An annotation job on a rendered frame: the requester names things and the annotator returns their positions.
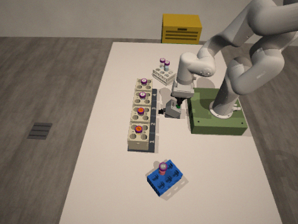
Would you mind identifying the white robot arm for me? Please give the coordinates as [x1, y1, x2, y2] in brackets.
[173, 0, 298, 119]

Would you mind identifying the beige bucket adapter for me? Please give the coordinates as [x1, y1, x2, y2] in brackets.
[128, 123, 150, 150]
[135, 79, 153, 92]
[133, 91, 152, 107]
[131, 106, 151, 124]

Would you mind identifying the blue tube rack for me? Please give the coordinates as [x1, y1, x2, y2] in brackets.
[147, 160, 182, 196]

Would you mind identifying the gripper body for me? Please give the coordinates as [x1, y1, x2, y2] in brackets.
[172, 77, 194, 98]

